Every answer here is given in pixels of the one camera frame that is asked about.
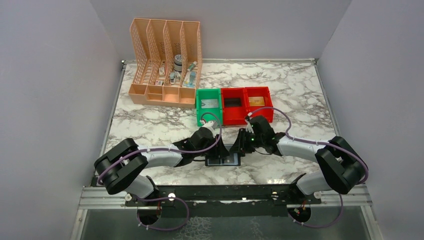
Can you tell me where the black card in red bin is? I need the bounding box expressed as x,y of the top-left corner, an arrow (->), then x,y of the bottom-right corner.
224,97 -> 242,108

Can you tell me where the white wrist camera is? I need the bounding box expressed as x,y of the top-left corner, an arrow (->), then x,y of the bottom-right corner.
245,115 -> 254,134
202,120 -> 220,132

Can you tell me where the silver card in green bin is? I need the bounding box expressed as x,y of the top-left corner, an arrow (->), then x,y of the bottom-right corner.
200,98 -> 219,109

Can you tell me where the green plastic bin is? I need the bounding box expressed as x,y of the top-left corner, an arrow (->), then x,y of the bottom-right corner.
195,88 -> 223,127

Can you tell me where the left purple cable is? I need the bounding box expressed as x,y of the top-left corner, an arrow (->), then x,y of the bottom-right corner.
96,112 -> 223,232

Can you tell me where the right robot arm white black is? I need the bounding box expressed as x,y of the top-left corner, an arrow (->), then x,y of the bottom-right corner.
230,115 -> 369,204

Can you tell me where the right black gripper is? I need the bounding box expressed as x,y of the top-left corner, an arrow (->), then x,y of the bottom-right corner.
230,127 -> 264,154

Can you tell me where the blue packaged item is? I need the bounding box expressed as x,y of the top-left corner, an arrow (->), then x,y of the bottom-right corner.
182,61 -> 197,88

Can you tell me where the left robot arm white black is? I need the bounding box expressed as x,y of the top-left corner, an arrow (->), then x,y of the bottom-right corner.
94,126 -> 222,206

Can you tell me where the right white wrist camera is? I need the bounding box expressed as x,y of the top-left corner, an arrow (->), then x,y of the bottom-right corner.
245,115 -> 254,134

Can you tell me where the round grey tin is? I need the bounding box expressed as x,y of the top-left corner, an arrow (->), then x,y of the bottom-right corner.
173,54 -> 183,73

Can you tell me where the black card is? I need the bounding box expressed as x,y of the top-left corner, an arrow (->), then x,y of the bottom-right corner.
223,153 -> 240,166
224,97 -> 242,108
207,158 -> 221,166

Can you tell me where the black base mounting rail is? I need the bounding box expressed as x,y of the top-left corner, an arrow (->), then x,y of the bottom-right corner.
125,184 -> 322,218

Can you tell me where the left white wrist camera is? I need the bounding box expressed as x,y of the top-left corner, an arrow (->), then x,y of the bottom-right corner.
202,120 -> 220,132

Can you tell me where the gold card in red bin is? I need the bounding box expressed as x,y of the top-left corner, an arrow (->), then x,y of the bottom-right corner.
248,96 -> 265,107

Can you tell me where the red plastic bin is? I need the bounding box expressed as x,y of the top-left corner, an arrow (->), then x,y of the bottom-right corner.
221,88 -> 248,126
244,86 -> 274,123

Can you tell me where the black leather card holder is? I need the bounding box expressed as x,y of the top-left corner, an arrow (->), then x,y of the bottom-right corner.
205,152 -> 241,167

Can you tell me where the peach plastic file organizer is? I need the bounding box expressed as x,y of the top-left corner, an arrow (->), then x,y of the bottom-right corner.
128,18 -> 203,108

